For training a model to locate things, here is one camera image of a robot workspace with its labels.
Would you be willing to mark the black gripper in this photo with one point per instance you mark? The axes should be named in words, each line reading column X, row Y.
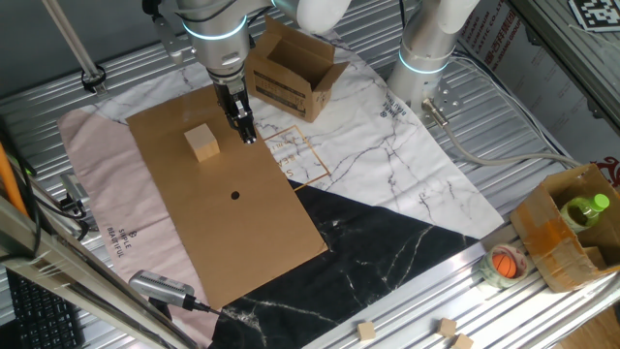
column 231, row 99

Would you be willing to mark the large pale wooden block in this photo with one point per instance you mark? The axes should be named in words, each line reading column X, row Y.
column 201, row 140

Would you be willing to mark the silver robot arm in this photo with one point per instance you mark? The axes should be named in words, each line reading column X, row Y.
column 218, row 43

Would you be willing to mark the open printed cardboard box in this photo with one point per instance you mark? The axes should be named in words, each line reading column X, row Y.
column 286, row 87

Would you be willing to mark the brown cardboard sheet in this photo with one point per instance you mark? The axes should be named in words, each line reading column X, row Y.
column 232, row 232

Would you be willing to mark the marble print cloth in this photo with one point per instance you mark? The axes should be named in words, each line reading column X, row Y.
column 387, row 145

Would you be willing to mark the grey metal pole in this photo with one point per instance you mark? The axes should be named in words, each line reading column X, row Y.
column 72, row 43

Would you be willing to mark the orange pole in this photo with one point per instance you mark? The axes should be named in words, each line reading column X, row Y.
column 7, row 179

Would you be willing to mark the small wooden cube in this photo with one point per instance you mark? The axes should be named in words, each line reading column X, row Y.
column 366, row 331
column 462, row 341
column 446, row 327

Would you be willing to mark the black keyboard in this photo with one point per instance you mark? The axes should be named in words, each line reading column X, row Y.
column 43, row 315

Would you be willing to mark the clear tape roll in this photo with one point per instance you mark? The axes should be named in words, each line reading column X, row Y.
column 486, row 271

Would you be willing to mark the orange mini basketball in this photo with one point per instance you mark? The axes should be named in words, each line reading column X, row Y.
column 505, row 265

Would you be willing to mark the white panel with red print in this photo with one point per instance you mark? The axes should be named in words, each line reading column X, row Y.
column 542, row 97

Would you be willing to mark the taped brown cardboard box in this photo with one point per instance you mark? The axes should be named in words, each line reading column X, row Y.
column 547, row 242

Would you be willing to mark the green plastic bottle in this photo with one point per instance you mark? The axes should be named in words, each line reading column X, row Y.
column 583, row 211

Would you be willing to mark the black white marker board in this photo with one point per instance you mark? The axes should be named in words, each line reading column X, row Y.
column 598, row 13

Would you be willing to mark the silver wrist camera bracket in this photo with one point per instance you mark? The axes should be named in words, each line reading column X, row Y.
column 170, row 41

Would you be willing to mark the silver depth camera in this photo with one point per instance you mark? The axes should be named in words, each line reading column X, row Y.
column 72, row 186
column 157, row 286

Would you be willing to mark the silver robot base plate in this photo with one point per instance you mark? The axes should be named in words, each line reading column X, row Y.
column 448, row 99

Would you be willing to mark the aluminium frame beam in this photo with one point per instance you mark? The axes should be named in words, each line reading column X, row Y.
column 72, row 276

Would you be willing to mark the dark metal frame beam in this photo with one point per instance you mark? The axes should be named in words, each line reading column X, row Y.
column 571, row 63

